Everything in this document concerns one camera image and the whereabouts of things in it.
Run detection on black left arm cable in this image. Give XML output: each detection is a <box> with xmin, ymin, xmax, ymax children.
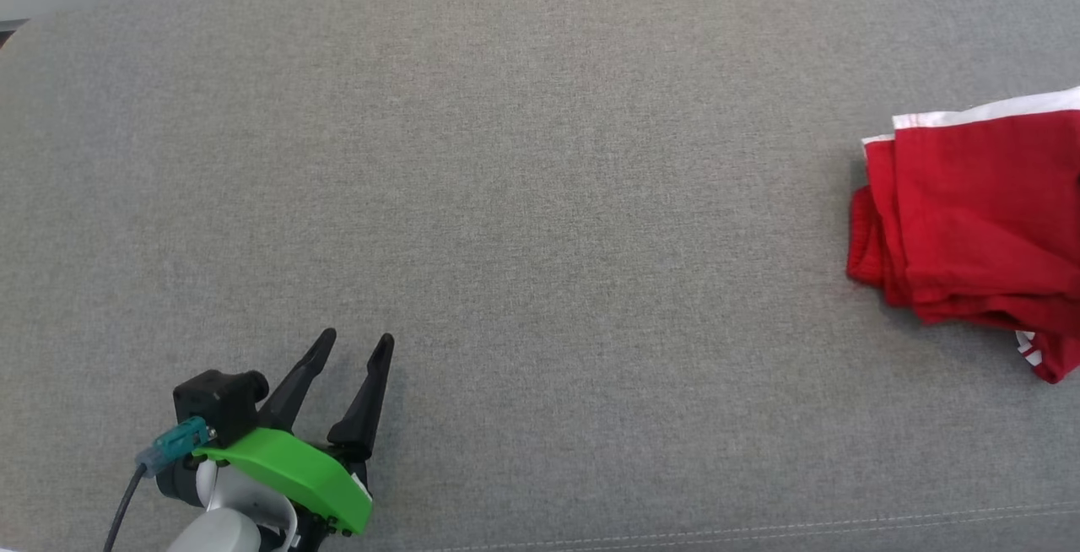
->
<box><xmin>101</xmin><ymin>463</ymin><xmax>149</xmax><ymax>552</ymax></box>

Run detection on red shorts with white stripe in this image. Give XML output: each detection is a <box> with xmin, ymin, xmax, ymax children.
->
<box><xmin>846</xmin><ymin>86</ymin><xmax>1080</xmax><ymax>335</ymax></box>

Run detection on grey fabric sofa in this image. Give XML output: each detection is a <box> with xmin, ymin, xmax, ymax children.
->
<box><xmin>0</xmin><ymin>0</ymin><xmax>1080</xmax><ymax>552</ymax></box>

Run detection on teal left camera connector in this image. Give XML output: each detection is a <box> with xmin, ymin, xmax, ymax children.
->
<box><xmin>135</xmin><ymin>417</ymin><xmax>217</xmax><ymax>478</ymax></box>

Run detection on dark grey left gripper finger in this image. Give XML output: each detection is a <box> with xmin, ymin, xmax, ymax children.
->
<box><xmin>327</xmin><ymin>333</ymin><xmax>395</xmax><ymax>463</ymax></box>
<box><xmin>257</xmin><ymin>328</ymin><xmax>338</xmax><ymax>435</ymax></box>

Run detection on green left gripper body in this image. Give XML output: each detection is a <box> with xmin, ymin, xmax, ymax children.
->
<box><xmin>192</xmin><ymin>427</ymin><xmax>375</xmax><ymax>536</ymax></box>

